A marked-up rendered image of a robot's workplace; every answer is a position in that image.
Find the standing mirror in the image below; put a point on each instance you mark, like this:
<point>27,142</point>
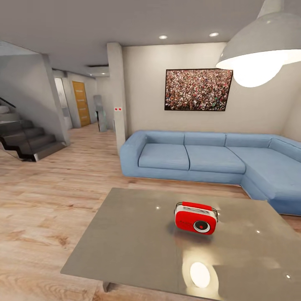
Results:
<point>100,113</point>

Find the stairs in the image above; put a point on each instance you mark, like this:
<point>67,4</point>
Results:
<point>18,137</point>

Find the coffee table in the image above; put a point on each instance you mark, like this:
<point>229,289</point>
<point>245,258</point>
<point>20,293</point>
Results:
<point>253,254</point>

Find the picture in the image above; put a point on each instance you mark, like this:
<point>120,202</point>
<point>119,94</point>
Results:
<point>197,89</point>

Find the door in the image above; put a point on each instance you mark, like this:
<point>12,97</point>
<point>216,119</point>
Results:
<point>81,101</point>

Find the room light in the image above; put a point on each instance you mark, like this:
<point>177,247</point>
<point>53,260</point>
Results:
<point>273,30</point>

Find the sofa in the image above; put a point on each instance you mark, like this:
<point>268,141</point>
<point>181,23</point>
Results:
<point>266,166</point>

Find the radio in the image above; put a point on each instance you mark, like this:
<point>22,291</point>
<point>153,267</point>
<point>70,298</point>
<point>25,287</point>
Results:
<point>191,216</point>

